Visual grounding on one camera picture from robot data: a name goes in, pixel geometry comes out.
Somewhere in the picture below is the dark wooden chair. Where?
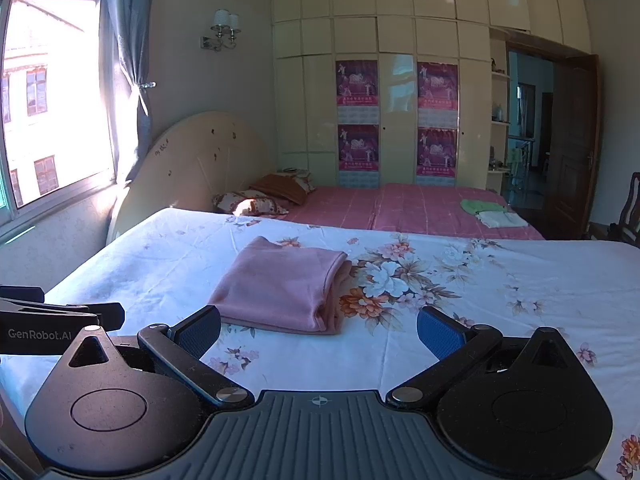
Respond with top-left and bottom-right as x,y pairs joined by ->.
587,172 -> 640,247

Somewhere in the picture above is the dark wooden door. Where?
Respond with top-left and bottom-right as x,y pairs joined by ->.
544,54 -> 602,240

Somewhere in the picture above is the corner open shelf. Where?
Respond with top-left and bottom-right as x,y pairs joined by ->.
487,34 -> 511,195

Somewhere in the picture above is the window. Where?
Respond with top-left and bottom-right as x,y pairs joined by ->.
1,0 -> 117,240

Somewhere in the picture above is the floral red white pillow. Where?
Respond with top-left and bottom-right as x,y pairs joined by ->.
213,190 -> 288,217

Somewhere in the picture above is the wall lamp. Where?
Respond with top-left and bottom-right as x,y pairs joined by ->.
201,9 -> 241,52

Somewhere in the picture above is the upper right pink poster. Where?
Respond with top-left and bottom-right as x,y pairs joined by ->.
418,62 -> 459,129

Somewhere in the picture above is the pink poster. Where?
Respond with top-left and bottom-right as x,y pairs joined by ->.
335,60 -> 380,126
337,125 -> 380,188
418,62 -> 459,129
416,127 -> 458,186

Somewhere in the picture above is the cream wardrobe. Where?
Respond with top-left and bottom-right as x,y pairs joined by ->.
271,0 -> 591,188

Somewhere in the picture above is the lower right pink poster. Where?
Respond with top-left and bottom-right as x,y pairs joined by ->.
416,127 -> 458,186

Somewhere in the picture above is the blue grey curtain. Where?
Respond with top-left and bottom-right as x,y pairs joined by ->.
106,0 -> 155,183

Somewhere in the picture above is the pink sweater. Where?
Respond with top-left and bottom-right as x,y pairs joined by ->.
208,236 -> 352,335

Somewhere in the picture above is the orange striped pillow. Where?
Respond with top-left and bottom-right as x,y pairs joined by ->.
250,174 -> 314,206

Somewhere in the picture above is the cream round headboard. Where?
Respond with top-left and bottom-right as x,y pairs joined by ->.
106,112 -> 276,243

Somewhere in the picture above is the lower left pink poster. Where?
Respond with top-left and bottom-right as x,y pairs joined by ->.
337,125 -> 380,188

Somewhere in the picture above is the upper left pink poster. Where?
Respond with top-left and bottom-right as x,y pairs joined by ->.
335,60 -> 380,126

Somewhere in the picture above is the white folded cloth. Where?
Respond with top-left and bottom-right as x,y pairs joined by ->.
475,211 -> 528,229

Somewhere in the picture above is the green folded cloth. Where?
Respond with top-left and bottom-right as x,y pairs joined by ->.
460,200 -> 506,216

